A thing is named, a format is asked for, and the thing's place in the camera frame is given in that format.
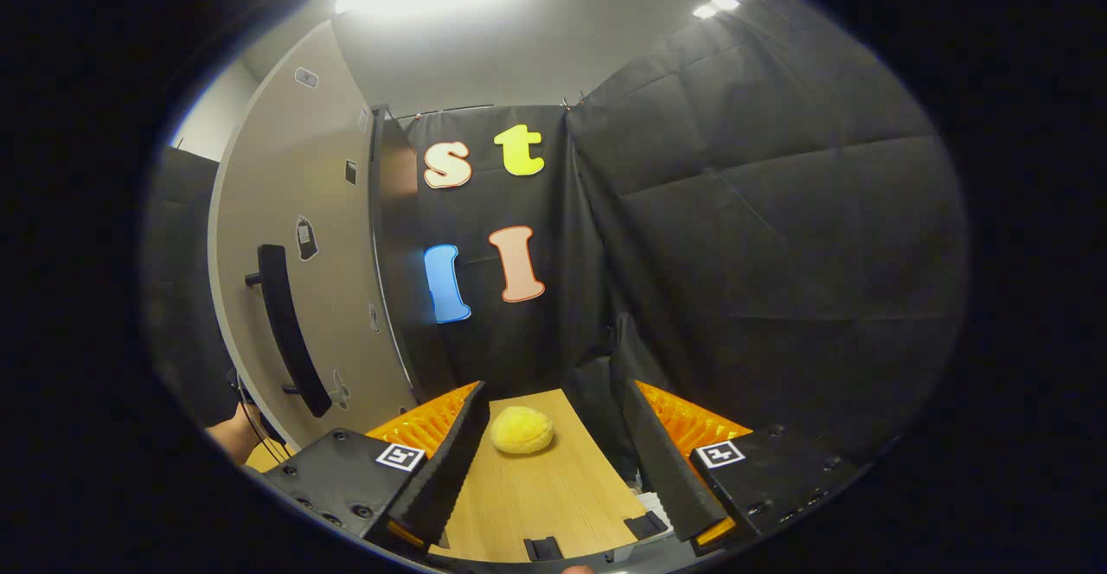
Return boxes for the dark grey cabinet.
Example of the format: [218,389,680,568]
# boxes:
[370,104,433,402]

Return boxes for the black cabinet door handle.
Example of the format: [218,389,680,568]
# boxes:
[245,244,335,419]

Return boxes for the light grey cabinet door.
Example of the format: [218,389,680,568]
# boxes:
[206,19,423,454]

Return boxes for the black backdrop cloth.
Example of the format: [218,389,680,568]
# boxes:
[143,0,969,471]

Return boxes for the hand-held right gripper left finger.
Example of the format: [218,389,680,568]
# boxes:
[259,379,490,551]

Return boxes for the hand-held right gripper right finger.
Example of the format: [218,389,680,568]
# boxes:
[621,377,861,558]

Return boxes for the yellow bun-shaped toy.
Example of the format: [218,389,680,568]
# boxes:
[490,406,555,456]

